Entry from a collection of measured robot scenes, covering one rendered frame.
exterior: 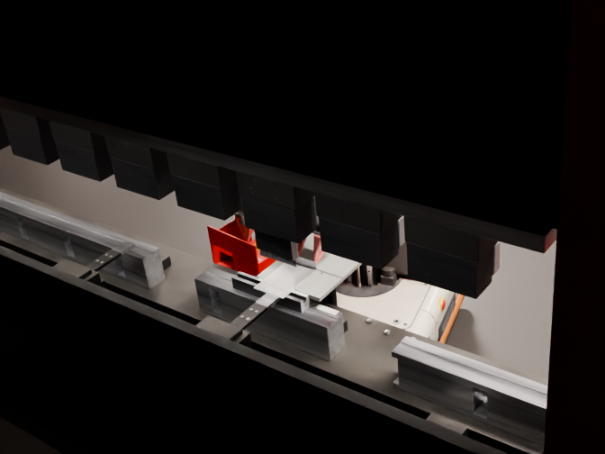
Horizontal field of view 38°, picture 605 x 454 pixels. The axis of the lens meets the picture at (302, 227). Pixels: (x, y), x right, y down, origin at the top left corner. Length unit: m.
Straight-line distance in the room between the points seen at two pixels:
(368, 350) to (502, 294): 1.73
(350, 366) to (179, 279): 0.58
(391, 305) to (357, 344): 1.12
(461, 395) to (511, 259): 2.11
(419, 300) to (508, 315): 0.52
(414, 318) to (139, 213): 1.89
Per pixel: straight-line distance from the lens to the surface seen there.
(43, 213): 2.56
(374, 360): 1.95
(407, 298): 3.15
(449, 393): 1.81
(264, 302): 1.94
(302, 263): 2.05
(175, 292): 2.26
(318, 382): 1.20
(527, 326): 3.49
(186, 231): 4.26
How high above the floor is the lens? 2.12
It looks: 31 degrees down
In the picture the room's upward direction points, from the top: 6 degrees counter-clockwise
